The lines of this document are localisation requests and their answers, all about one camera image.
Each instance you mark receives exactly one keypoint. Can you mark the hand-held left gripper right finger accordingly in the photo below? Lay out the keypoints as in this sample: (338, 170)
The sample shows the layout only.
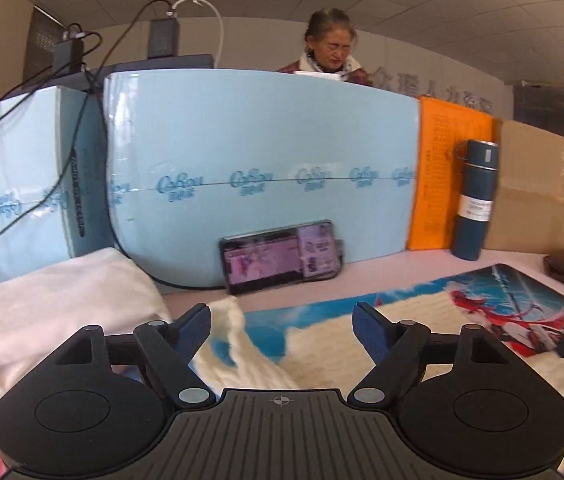
(368, 332)

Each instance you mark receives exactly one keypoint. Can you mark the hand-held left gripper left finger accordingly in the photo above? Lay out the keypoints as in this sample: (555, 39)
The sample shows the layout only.
(195, 331)

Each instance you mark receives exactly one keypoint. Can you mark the printed desk mat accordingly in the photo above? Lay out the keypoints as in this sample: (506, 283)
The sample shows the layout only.
(512, 290)

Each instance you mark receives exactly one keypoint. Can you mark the black smartphone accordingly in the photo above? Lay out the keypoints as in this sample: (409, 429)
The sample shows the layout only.
(282, 257)

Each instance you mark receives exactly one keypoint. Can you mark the brown cardboard box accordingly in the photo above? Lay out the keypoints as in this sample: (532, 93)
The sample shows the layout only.
(542, 190)

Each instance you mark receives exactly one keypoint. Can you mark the white fleece garment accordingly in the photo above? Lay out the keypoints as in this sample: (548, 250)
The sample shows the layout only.
(36, 310)

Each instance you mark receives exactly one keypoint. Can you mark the dark blue thermos bottle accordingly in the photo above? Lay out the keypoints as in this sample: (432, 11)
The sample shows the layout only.
(474, 195)

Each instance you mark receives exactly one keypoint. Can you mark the large light blue foam board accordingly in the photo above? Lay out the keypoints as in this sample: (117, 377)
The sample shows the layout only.
(262, 135)

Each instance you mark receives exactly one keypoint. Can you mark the light blue foam block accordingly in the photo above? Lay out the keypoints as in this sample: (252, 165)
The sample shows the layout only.
(16, 160)

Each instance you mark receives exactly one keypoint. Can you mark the black power adapter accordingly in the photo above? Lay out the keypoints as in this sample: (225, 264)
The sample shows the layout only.
(163, 39)
(68, 52)

